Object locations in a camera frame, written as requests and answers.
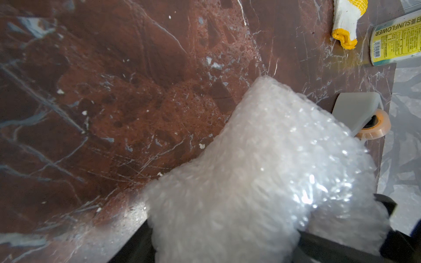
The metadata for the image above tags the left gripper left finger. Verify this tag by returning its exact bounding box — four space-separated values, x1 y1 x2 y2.
108 221 156 263

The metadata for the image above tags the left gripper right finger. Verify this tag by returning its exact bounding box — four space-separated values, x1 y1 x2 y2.
292 193 421 263

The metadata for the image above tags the clear bubble wrap sheet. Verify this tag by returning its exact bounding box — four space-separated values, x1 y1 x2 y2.
143 76 376 263

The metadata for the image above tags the sunflower label tin can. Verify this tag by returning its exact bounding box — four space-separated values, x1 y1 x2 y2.
369 10 421 66

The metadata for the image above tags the yellow white work glove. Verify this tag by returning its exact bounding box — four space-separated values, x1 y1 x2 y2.
331 0 368 50

